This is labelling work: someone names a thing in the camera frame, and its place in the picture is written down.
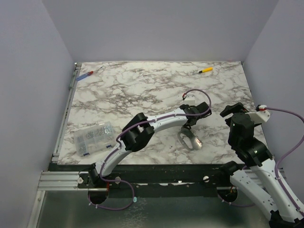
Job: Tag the aluminium front extrusion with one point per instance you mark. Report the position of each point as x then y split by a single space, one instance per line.
58 181

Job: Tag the blue red screwdriver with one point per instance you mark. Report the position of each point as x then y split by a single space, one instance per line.
83 76

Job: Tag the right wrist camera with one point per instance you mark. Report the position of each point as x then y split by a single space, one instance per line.
261 115

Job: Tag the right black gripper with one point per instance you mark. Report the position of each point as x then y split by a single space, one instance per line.
230 109

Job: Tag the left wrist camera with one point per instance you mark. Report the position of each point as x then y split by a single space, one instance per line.
188 99

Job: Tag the aluminium side rail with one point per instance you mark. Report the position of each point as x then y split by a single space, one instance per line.
60 137

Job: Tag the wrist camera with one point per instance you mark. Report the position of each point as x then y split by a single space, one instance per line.
188 99
261 115

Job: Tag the metal carabiner with key rings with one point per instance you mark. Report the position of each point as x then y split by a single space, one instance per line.
189 140

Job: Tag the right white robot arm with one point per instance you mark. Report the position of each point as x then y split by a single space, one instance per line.
274 198

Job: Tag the yellow screwdriver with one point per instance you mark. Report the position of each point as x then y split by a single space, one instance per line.
206 70

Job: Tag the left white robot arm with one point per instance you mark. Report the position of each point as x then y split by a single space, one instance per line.
138 132

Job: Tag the black mounting rail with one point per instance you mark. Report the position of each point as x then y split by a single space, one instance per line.
154 181

